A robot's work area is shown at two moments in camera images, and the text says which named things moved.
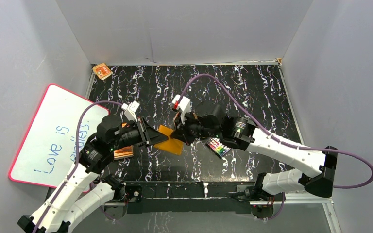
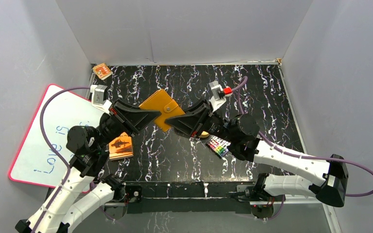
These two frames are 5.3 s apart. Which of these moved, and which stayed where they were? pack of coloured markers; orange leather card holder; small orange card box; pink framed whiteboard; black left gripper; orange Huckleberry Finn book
Moved: orange leather card holder; black left gripper
Stayed: orange Huckleberry Finn book; pink framed whiteboard; pack of coloured markers; small orange card box
